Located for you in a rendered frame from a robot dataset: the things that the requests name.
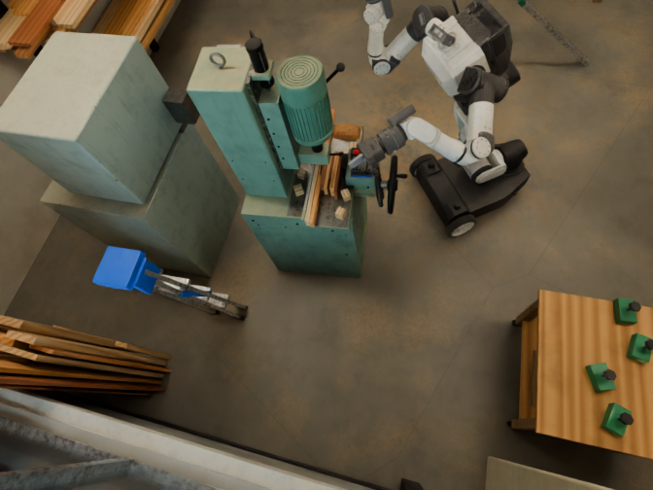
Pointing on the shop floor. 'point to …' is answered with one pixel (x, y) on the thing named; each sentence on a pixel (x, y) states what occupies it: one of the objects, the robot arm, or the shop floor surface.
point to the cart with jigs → (588, 371)
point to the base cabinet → (316, 246)
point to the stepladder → (120, 272)
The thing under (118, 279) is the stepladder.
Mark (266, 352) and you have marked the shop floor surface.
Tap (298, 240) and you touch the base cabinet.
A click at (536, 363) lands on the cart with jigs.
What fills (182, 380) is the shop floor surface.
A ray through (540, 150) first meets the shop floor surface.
